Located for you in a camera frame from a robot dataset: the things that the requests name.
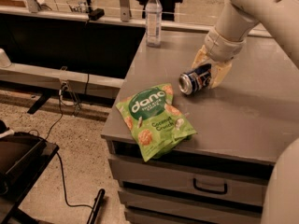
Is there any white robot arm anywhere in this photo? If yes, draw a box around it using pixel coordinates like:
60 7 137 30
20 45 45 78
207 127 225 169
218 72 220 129
192 0 299 224

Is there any white cup on ledge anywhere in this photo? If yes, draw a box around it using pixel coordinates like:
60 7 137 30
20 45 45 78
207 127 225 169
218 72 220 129
0 49 11 68

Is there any clear plastic water bottle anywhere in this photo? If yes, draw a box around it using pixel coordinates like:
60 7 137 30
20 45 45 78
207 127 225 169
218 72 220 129
145 0 163 47

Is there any black power adapter box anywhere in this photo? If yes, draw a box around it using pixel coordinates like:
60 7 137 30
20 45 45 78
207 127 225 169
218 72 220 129
89 8 105 21

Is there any black side table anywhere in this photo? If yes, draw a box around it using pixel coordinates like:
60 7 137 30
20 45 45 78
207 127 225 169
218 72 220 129
0 133 59 224

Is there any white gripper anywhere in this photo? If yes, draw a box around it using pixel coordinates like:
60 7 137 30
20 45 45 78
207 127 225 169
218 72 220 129
192 27 245 89

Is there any green rice chip bag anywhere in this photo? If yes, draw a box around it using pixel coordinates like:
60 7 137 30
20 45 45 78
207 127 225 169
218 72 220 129
116 83 196 161

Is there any blue pepsi can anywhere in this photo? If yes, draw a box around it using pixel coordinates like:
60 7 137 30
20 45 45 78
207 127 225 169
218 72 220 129
178 63 211 95

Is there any black drawer handle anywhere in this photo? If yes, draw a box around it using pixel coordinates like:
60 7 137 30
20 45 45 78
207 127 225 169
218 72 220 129
192 178 228 195

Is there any black bar on floor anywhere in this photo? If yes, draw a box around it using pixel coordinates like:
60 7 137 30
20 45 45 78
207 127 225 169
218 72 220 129
87 189 106 224

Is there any grey drawer cabinet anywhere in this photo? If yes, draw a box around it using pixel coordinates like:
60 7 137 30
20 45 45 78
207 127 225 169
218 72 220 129
102 37 299 224

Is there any black floor cable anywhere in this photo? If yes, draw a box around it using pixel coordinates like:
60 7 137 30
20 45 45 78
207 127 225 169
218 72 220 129
28 81 94 210

